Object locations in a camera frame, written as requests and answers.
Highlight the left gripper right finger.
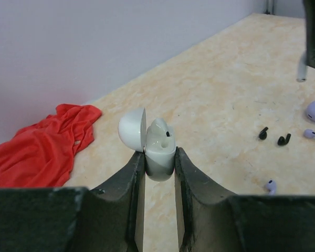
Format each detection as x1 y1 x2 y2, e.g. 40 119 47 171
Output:
175 148 315 251

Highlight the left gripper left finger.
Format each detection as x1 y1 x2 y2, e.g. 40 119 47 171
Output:
0 152 145 251

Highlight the white earbud case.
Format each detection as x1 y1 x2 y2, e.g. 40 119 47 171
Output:
118 108 176 182

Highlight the white earbud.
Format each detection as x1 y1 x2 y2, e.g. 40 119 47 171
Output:
146 118 174 152

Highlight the red cloth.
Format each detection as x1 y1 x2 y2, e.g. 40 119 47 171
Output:
0 104 102 188

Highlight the purple earbud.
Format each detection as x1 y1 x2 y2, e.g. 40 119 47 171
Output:
265 180 277 195
303 129 315 139

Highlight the black earbud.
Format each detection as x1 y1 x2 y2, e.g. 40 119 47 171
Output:
258 127 268 140
277 133 291 146

